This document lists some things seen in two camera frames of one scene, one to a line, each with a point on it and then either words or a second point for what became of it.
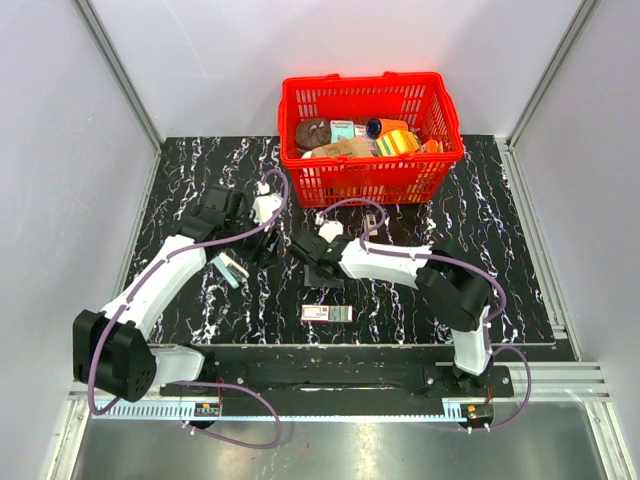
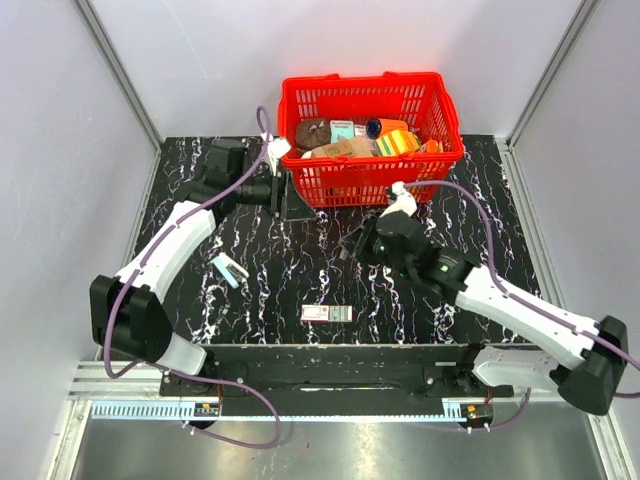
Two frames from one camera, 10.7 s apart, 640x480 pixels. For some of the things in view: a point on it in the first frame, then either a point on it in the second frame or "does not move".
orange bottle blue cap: [377, 127] does not move
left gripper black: [266, 256] -> [285, 200]
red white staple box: [326, 313] does not move
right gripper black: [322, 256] -> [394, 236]
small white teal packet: [229, 270] does not move
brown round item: [312, 132] does not move
